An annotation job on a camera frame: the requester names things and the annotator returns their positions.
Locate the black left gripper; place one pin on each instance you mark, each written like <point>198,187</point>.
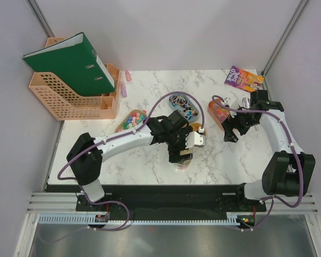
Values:
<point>174,153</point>

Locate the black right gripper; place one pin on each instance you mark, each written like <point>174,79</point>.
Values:
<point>229,124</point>

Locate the silver metal scoop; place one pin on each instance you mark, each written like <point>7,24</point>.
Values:
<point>247,105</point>

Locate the clear plastic jar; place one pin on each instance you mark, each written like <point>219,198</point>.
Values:
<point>182,165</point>

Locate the orange tray of gummies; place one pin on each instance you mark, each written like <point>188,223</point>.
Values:
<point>218,113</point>

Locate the tan tray of popsicle candies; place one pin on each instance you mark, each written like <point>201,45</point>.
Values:
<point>197,127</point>

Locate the grey tray of lollipops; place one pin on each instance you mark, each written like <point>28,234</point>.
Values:
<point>184,105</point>

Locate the beige tray of star candies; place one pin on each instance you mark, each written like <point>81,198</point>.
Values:
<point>132,120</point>

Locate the gold jar lid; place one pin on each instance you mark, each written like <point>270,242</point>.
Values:
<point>185,155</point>

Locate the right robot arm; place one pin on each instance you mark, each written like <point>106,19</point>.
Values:
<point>289,170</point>

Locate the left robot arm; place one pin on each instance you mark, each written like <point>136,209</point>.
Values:
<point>88,153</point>

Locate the Roald Dahl book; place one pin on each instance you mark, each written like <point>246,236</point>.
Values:
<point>241,79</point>

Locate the peach desk organizer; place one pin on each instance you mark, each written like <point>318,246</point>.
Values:
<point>65,104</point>

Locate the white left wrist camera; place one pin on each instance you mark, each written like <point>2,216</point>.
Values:
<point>195,139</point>

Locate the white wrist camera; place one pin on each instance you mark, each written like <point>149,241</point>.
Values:
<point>231,105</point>
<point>195,139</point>

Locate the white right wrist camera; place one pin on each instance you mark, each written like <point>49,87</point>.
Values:
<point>231,105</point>

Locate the green ring binder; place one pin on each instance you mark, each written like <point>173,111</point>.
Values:
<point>75,61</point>

